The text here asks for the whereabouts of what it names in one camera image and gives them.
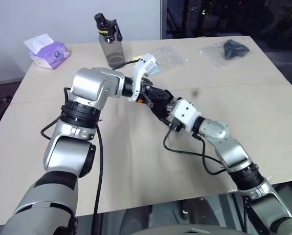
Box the empty clear plastic bag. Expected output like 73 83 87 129
149 46 188 69

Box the purple tissue pack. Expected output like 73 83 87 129
28 41 72 71

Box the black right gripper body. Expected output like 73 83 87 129
159 101 183 133

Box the grey window frame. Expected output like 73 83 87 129
159 0 168 40

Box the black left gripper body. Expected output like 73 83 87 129
140 78 176 109

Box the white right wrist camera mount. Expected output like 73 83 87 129
172 98 202 135

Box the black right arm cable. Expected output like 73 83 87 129
162 121 229 176

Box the grey rounded robot body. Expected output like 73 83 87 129
135 221 236 235

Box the white tissue sheet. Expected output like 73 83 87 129
23 33 55 54

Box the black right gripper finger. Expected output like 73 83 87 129
149 99 166 121
170 92 184 104

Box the dark rounded shape under table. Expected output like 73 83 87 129
148 192 238 235

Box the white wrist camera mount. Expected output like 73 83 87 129
172 98 202 135
128 52 165 103

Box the grey bottle with black cap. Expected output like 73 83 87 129
94 13 126 69

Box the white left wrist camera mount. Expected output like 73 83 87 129
128 52 165 103

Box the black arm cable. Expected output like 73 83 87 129
162 121 229 176
40 58 143 235

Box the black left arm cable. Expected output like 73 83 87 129
40 58 143 235

